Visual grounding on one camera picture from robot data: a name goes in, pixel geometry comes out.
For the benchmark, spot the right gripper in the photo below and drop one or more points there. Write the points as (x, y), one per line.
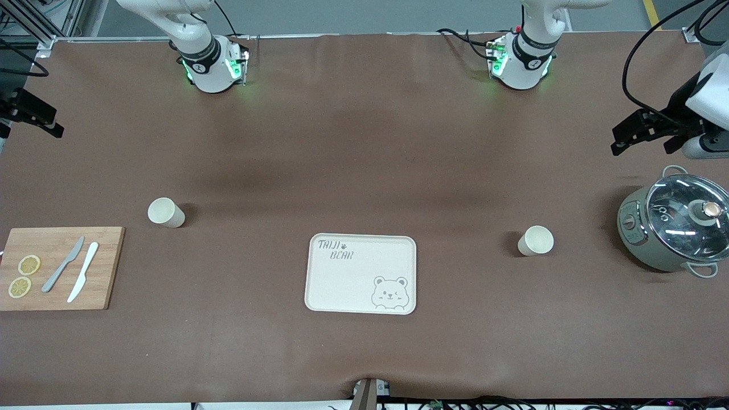
(23, 106)

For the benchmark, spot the aluminium frame post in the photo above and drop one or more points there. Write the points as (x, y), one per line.
(692, 35)
(34, 23)

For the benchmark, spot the wooden cutting board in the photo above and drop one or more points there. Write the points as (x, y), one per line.
(108, 273)

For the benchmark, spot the white IKEA cup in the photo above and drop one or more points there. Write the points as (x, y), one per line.
(535, 242)
(166, 213)

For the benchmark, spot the grey pot glass lid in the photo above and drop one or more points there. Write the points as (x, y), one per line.
(632, 239)

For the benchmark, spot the lemon slice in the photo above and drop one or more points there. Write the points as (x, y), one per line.
(20, 287)
(29, 265)

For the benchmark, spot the cream bear print tray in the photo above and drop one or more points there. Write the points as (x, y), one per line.
(364, 285)

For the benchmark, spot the white plastic knife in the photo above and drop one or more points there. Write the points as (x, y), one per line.
(84, 270)

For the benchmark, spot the brown table mat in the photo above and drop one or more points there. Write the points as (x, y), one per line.
(364, 142)

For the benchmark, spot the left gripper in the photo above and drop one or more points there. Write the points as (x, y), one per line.
(676, 106)

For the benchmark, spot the grey plastic knife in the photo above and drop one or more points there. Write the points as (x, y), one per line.
(61, 266)

